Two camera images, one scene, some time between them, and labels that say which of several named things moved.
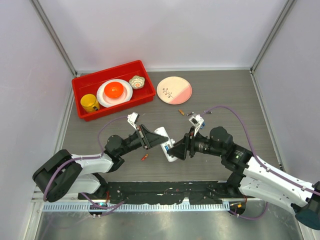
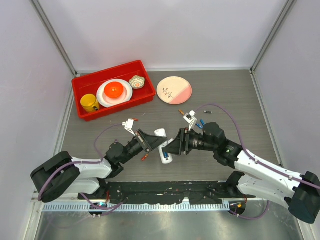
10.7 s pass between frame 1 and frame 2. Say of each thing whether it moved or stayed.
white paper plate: stayed
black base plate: stayed
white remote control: moved
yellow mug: stayed
